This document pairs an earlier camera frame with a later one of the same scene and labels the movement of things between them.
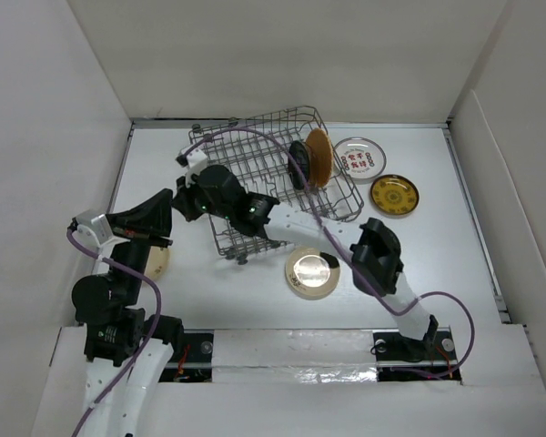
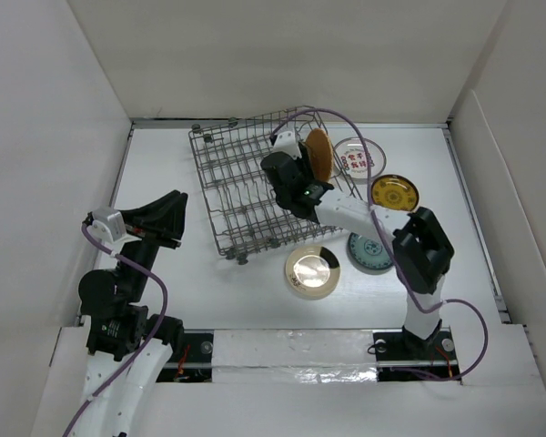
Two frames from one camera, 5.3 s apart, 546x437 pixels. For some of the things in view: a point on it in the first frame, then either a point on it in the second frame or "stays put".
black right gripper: [182, 200] -> [307, 177]
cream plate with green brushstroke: [309, 275] stays put
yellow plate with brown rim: [394, 196] stays put
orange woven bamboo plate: [321, 157] stays put
